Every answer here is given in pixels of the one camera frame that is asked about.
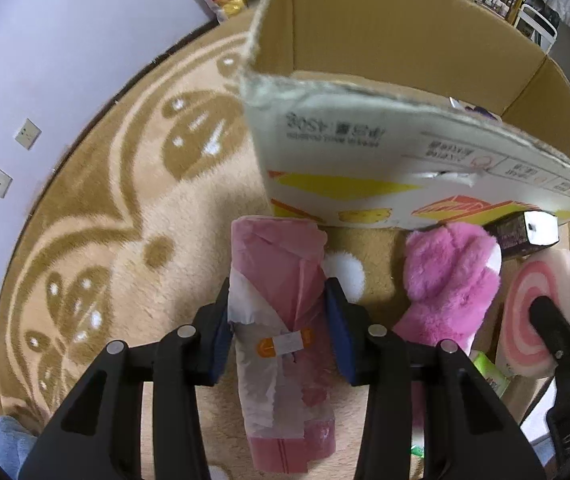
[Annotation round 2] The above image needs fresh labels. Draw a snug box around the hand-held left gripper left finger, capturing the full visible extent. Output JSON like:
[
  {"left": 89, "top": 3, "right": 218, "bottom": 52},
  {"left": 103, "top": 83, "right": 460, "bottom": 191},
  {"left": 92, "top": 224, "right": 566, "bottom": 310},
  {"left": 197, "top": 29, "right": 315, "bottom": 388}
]
[{"left": 17, "top": 277, "right": 234, "bottom": 480}]

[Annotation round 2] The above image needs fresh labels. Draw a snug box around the blue cloth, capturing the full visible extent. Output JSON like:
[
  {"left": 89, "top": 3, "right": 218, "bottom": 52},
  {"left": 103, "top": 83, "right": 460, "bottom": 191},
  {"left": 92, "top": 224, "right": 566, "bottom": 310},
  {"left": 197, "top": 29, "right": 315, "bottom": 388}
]
[{"left": 0, "top": 415, "right": 39, "bottom": 480}]

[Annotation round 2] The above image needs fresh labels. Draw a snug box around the small black box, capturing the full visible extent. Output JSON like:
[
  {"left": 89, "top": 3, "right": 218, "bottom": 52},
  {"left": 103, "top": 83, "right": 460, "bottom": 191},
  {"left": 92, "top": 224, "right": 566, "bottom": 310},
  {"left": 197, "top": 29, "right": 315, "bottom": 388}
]
[{"left": 485, "top": 210, "right": 560, "bottom": 260}]

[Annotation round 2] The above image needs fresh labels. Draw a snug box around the green packet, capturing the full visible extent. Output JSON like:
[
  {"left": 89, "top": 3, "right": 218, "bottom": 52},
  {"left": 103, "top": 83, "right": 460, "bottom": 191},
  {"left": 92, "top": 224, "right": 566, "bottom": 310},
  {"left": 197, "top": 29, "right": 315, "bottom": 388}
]
[{"left": 470, "top": 351, "right": 510, "bottom": 397}]

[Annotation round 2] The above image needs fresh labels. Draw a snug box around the pink plastic bag roll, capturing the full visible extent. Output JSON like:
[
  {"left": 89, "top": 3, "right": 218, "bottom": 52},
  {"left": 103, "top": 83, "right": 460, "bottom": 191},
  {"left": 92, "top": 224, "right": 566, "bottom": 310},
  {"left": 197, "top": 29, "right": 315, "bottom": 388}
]
[{"left": 229, "top": 215, "right": 338, "bottom": 475}]

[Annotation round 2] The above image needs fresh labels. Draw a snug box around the beige patterned rug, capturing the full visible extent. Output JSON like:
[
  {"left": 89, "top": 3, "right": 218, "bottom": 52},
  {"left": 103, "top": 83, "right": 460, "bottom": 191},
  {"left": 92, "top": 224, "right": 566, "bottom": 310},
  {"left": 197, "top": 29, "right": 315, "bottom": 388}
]
[{"left": 0, "top": 20, "right": 570, "bottom": 480}]

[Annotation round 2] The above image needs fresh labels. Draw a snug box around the pink swirl plush cushion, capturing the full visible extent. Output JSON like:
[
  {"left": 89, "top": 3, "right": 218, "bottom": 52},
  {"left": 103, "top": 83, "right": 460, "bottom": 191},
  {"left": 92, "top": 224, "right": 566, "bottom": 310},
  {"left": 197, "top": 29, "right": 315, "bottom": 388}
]
[{"left": 495, "top": 249, "right": 570, "bottom": 378}]

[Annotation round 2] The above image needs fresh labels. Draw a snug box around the printed cardboard box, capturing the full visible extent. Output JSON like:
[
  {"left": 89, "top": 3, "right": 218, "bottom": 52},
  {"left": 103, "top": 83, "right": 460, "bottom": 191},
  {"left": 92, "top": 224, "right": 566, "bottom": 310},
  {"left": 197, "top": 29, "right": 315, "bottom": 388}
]
[{"left": 239, "top": 0, "right": 570, "bottom": 231}]

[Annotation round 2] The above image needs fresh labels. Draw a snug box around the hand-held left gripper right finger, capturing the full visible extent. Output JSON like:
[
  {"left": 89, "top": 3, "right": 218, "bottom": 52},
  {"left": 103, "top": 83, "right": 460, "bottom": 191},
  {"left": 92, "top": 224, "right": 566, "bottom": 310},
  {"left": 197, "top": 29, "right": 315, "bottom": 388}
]
[{"left": 324, "top": 277, "right": 546, "bottom": 480}]

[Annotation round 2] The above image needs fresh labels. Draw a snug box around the white wire rack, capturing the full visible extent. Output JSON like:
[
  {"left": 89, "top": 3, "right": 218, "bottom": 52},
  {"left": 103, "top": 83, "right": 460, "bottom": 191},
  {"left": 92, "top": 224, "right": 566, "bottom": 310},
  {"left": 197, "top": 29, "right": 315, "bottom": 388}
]
[{"left": 517, "top": 4, "right": 559, "bottom": 54}]

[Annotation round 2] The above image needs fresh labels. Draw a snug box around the pink plush toy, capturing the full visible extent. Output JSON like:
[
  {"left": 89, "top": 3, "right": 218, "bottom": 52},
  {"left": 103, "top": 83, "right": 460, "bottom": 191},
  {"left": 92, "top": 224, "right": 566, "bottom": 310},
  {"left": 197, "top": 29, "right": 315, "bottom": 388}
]
[{"left": 392, "top": 222, "right": 503, "bottom": 431}]

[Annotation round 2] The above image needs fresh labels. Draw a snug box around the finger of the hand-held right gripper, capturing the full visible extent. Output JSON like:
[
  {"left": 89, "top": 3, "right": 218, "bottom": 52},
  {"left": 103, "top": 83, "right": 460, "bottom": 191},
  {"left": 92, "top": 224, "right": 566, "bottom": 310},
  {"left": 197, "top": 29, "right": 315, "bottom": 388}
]
[{"left": 529, "top": 296, "right": 570, "bottom": 363}]

